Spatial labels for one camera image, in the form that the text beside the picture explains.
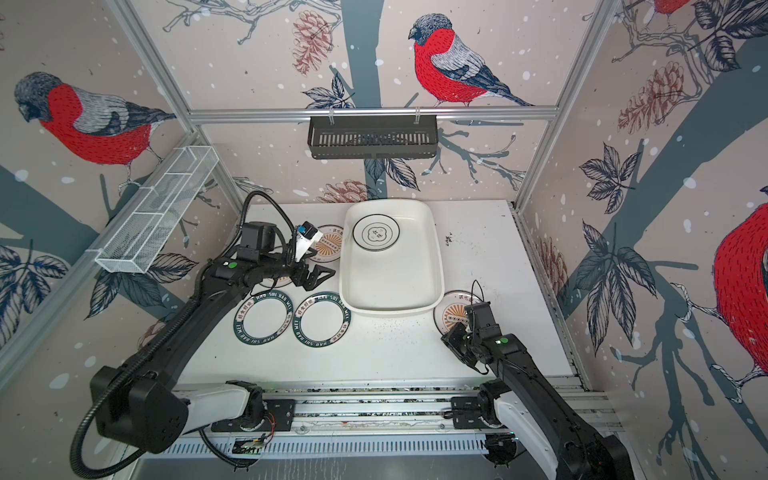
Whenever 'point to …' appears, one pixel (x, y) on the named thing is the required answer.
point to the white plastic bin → (391, 258)
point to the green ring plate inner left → (321, 319)
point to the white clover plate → (376, 232)
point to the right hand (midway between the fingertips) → (442, 342)
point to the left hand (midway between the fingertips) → (321, 260)
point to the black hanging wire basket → (372, 137)
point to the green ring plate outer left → (264, 317)
